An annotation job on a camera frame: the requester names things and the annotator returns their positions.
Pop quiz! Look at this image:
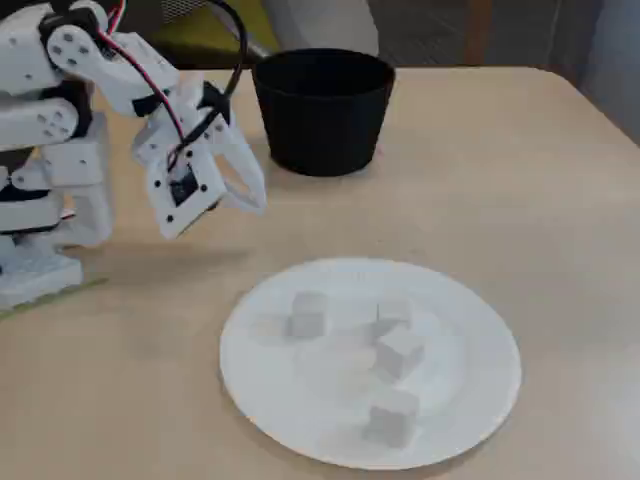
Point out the white perforated base block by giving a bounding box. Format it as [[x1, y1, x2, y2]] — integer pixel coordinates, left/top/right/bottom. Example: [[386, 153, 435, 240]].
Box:
[[0, 252, 84, 309]]

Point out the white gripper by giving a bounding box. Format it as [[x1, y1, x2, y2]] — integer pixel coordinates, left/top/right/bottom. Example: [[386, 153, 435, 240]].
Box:
[[148, 77, 269, 217]]

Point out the white paper plate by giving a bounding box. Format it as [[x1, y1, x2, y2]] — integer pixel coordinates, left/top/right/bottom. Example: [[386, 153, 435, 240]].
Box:
[[218, 257, 523, 471]]

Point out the yellow-green chair seat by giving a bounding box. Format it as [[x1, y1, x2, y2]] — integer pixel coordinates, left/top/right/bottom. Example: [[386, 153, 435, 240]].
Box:
[[119, 0, 281, 69]]

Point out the thick black camera cable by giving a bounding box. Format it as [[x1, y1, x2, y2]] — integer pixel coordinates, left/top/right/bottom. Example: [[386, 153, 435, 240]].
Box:
[[169, 0, 250, 166]]

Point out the green tape strip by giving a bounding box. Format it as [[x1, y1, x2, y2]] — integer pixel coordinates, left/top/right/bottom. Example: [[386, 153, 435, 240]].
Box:
[[0, 277, 109, 321]]

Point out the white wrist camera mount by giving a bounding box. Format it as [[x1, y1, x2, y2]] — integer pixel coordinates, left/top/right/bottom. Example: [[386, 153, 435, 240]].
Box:
[[132, 124, 227, 241]]

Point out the black pot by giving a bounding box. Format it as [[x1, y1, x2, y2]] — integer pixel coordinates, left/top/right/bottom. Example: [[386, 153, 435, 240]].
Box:
[[251, 48, 396, 177]]

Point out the red servo wire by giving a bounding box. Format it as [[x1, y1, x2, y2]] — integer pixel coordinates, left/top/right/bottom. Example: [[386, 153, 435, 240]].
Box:
[[97, 0, 186, 151]]

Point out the wooden post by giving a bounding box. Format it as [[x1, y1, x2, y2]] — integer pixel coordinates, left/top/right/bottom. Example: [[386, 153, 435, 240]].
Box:
[[467, 0, 490, 66]]

